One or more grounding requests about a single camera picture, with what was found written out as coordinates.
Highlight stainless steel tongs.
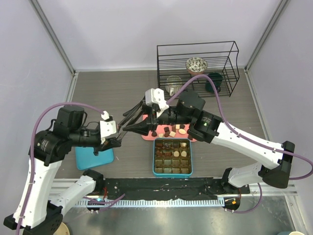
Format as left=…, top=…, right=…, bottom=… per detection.
left=118, top=98, right=145, bottom=132

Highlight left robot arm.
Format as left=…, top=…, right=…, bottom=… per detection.
left=3, top=102, right=121, bottom=235

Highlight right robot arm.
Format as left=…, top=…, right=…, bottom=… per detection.
left=123, top=89, right=295, bottom=193

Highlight gold plastic chocolate insert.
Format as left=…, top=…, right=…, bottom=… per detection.
left=155, top=139, right=191, bottom=175

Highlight blue chocolate tin box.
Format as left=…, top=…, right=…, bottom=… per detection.
left=152, top=138, right=194, bottom=177

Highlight pink tray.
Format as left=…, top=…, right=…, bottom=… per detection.
left=142, top=124, right=197, bottom=142

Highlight blue tin lid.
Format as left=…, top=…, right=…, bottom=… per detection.
left=75, top=147, right=114, bottom=170

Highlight striped ceramic cup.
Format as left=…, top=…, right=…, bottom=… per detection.
left=165, top=75, right=182, bottom=96

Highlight patterned ceramic bowl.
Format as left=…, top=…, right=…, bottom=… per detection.
left=185, top=57, right=208, bottom=75

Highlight dark green mug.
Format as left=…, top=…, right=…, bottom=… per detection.
left=205, top=72, right=224, bottom=93

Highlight beige plate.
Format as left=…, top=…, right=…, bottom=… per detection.
left=54, top=222, right=70, bottom=235

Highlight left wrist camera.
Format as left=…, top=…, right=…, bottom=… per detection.
left=99, top=111, right=118, bottom=144

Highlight white cable duct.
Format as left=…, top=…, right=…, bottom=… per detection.
left=74, top=197, right=224, bottom=208

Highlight black wire rack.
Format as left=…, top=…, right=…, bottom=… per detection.
left=156, top=41, right=240, bottom=99

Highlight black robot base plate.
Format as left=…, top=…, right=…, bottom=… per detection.
left=103, top=177, right=250, bottom=201

